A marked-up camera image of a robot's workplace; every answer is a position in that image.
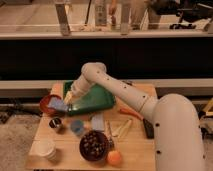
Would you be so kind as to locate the blue sponge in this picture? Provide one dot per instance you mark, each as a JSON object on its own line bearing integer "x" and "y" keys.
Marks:
{"x": 58, "y": 105}

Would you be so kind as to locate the white stacked bowls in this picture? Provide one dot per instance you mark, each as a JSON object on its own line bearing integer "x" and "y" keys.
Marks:
{"x": 45, "y": 148}

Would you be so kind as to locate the green plastic tray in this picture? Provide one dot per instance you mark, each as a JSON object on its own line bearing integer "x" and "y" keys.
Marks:
{"x": 97, "y": 99}

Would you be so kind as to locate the dark bowl with nuts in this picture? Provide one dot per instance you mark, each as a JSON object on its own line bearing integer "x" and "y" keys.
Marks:
{"x": 94, "y": 146}

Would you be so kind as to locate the red bowl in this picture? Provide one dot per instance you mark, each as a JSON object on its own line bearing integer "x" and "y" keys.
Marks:
{"x": 43, "y": 105}

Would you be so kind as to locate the small metal cup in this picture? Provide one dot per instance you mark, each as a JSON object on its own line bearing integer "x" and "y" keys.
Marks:
{"x": 56, "y": 124}

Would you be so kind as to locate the orange carrot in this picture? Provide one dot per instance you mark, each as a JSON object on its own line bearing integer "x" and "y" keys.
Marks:
{"x": 130, "y": 112}

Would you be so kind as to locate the orange fruit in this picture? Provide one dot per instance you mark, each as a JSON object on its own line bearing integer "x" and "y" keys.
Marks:
{"x": 114, "y": 158}

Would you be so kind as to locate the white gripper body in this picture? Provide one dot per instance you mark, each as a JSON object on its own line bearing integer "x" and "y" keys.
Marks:
{"x": 78, "y": 89}

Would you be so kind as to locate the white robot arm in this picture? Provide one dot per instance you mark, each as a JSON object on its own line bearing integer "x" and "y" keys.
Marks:
{"x": 177, "y": 133}

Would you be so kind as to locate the blue plastic cup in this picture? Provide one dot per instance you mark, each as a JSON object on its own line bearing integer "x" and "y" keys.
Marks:
{"x": 77, "y": 127}

